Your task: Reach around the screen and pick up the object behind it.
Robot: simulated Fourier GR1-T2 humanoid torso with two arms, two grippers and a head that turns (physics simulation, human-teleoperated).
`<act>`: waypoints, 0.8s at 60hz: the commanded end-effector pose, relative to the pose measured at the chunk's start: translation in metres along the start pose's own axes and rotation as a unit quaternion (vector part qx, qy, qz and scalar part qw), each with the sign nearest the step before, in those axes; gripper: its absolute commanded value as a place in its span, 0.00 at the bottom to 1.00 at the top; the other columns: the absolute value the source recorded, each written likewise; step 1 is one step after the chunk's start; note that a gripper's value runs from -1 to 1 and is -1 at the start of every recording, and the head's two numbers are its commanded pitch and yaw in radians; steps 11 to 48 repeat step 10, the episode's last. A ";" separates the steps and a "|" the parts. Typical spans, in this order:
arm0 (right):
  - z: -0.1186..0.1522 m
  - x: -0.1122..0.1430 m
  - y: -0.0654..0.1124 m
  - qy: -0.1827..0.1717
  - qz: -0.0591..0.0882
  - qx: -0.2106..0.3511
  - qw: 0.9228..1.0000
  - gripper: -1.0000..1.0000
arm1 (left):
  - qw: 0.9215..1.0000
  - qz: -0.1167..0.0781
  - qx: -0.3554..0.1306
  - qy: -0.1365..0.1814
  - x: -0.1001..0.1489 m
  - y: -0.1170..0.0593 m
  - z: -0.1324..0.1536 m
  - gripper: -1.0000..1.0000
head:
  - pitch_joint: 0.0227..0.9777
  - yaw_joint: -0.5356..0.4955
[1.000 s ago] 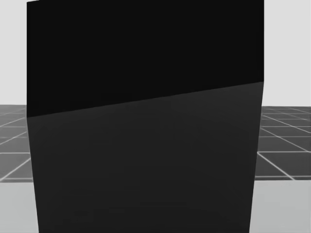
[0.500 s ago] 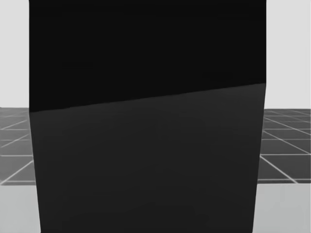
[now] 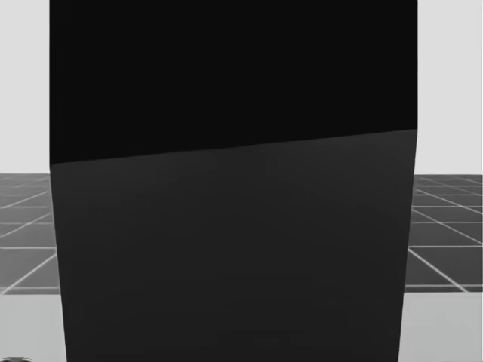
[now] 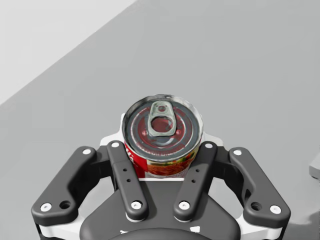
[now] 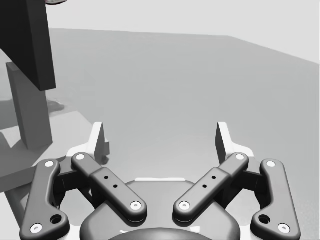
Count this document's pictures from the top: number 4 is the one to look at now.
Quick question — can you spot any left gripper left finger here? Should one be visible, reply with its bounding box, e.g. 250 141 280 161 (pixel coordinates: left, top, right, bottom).
30 112 150 222

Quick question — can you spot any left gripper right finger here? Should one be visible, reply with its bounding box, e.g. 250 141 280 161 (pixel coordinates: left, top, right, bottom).
172 131 292 229

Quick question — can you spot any red and white can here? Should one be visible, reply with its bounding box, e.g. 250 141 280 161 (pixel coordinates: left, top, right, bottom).
123 94 205 180

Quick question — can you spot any grey stand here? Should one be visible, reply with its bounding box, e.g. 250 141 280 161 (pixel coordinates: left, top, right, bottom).
309 151 320 180

